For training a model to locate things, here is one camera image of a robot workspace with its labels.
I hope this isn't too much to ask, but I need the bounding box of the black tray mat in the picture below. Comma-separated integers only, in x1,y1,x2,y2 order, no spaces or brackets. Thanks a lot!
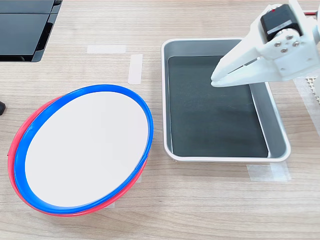
166,55,270,158

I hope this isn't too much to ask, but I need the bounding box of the narrow clear tape strip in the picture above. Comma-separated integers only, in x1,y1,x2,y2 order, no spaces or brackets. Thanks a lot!
127,53,144,85

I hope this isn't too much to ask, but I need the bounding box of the red rimmed white plate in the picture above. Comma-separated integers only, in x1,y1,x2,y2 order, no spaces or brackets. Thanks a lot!
7,96,150,218

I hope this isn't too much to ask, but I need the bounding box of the blue rimmed white plate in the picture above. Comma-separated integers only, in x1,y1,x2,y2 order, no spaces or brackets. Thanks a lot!
14,84,155,215

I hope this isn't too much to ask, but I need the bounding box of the steel tray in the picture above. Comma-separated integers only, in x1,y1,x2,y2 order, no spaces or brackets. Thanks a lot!
160,37,292,163

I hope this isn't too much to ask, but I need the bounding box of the short clear tape strip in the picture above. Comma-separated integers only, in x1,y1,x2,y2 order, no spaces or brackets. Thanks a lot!
86,44,126,54

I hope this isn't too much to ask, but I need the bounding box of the black flat device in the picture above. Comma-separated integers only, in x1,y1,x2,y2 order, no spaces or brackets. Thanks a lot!
0,0,63,63

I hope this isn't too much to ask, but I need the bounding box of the wide clear tape patch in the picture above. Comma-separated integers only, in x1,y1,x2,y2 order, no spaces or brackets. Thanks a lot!
246,161,292,183

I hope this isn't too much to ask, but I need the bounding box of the pale perforated plate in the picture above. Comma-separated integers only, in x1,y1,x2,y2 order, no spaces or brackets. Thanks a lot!
305,75,320,104

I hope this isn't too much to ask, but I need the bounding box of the long clear tape band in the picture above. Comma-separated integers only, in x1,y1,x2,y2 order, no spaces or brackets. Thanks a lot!
293,76,320,132

